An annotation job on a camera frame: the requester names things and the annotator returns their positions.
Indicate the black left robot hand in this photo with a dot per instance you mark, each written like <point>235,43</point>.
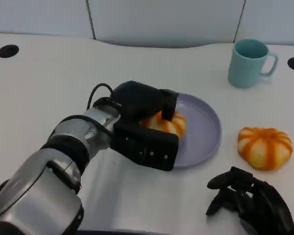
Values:
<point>139,100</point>

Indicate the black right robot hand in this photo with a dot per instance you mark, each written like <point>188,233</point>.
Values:
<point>262,203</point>

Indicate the orange and white bread roll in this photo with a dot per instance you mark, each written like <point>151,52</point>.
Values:
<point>178,123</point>
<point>264,148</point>

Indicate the lilac plate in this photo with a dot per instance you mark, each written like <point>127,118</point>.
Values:
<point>201,127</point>

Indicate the grey partition panel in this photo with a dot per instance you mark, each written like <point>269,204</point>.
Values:
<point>272,19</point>
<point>39,17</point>
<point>166,22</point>

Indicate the pale green mug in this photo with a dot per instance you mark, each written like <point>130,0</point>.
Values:
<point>246,67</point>

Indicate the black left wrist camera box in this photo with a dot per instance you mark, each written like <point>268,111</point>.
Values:
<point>147,144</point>

